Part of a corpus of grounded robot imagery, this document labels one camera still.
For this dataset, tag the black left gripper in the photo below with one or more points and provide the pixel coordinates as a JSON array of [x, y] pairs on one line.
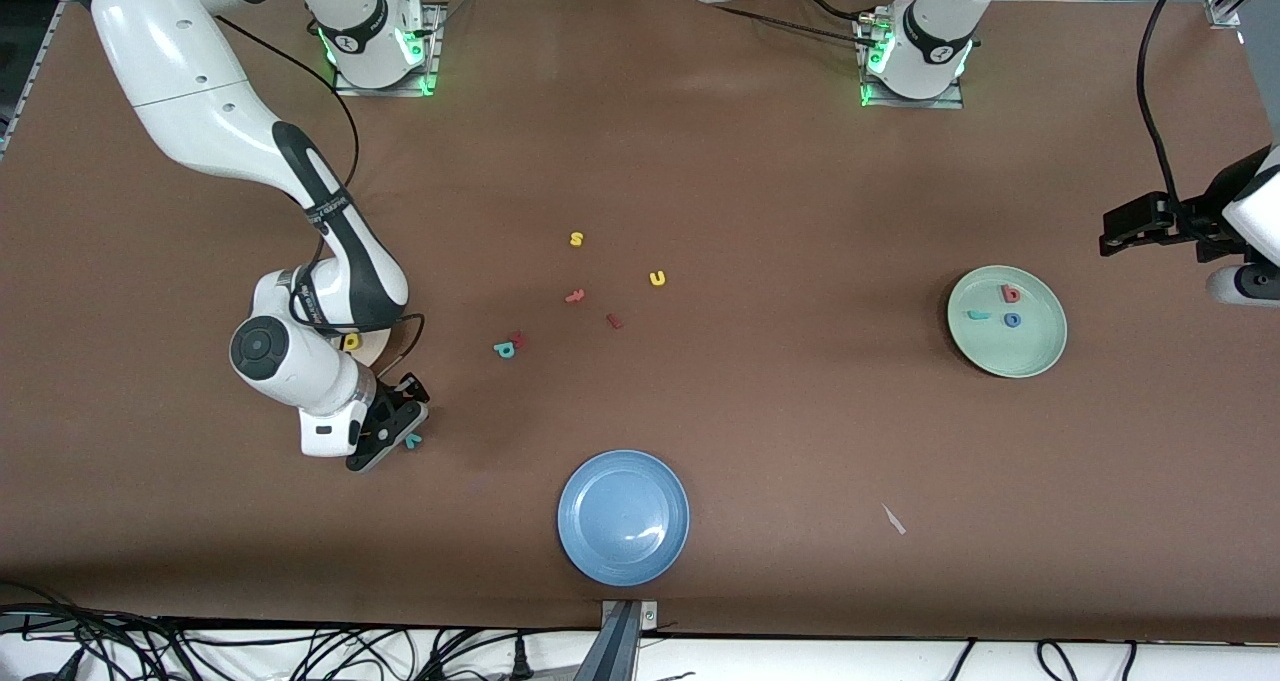
[[1203, 214]]

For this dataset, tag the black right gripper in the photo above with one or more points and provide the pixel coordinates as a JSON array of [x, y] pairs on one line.
[[401, 394]]

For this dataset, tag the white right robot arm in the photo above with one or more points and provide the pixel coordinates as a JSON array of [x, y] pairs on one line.
[[290, 361]]

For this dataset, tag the beige brown plate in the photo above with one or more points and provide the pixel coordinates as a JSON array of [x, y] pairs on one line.
[[375, 346]]

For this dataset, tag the teal letter P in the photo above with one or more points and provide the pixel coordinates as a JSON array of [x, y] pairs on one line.
[[505, 350]]

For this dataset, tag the light green plate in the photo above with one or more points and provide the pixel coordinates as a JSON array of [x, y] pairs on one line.
[[1020, 346]]

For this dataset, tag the blue plate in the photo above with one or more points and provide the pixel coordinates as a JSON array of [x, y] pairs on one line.
[[623, 518]]

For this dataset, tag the brown table cover sheet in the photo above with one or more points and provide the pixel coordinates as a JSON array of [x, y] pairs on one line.
[[640, 141]]

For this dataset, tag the white paper scrap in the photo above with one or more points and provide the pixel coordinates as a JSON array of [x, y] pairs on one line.
[[893, 519]]

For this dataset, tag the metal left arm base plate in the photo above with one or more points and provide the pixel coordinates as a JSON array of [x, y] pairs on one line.
[[870, 101]]

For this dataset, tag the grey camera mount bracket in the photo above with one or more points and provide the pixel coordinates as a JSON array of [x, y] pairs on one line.
[[620, 641]]

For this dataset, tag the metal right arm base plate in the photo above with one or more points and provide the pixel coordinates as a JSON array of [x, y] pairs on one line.
[[432, 51]]

